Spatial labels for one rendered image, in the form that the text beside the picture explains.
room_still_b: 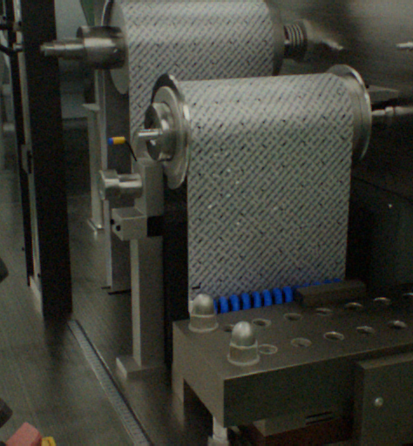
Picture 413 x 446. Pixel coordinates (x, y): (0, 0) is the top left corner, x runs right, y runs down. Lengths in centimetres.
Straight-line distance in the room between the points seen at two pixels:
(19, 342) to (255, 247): 42
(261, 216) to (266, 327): 15
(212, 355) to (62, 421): 24
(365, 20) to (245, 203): 35
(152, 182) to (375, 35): 39
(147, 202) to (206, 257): 11
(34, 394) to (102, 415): 11
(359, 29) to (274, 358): 55
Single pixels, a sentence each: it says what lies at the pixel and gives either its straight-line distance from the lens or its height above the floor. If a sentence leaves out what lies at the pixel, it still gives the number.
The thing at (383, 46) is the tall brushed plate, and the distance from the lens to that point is 119.
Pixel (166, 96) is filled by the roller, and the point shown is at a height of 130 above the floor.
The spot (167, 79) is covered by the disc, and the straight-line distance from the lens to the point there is 102.
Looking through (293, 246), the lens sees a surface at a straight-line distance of 109.
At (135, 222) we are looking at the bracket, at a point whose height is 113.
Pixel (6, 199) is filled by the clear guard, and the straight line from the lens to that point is 202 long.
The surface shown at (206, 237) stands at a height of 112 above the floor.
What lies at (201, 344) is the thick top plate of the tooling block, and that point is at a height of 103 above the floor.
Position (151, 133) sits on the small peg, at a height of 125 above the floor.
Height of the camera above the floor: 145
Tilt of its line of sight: 17 degrees down
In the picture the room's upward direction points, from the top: straight up
